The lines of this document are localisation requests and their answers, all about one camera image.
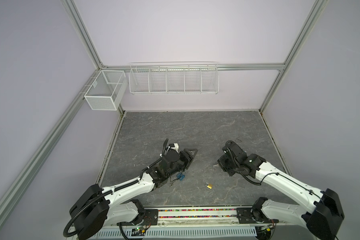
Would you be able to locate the aluminium frame corner post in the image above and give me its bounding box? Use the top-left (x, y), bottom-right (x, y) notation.
top-left (61, 0), bottom-right (104, 70)

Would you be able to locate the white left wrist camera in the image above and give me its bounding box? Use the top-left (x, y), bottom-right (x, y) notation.
top-left (167, 143), bottom-right (179, 153)

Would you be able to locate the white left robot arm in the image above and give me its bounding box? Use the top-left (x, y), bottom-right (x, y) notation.
top-left (63, 141), bottom-right (198, 240)

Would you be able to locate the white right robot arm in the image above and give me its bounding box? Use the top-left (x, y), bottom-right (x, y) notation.
top-left (218, 141), bottom-right (345, 240)

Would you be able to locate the white wire shelf basket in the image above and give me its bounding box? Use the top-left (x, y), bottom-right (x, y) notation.
top-left (129, 62), bottom-right (220, 95)

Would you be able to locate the white mesh box basket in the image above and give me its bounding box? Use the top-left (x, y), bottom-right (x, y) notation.
top-left (84, 70), bottom-right (128, 111)

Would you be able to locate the brass padlock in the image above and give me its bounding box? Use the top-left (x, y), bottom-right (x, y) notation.
top-left (205, 183), bottom-right (213, 189)

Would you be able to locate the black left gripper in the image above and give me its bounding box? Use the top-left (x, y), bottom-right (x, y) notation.
top-left (167, 148), bottom-right (198, 178)

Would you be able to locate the blue padlock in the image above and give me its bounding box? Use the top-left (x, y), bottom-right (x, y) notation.
top-left (176, 172), bottom-right (185, 181)

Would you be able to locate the white vented cable duct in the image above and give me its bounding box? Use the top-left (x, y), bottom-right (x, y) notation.
top-left (89, 226), bottom-right (258, 240)

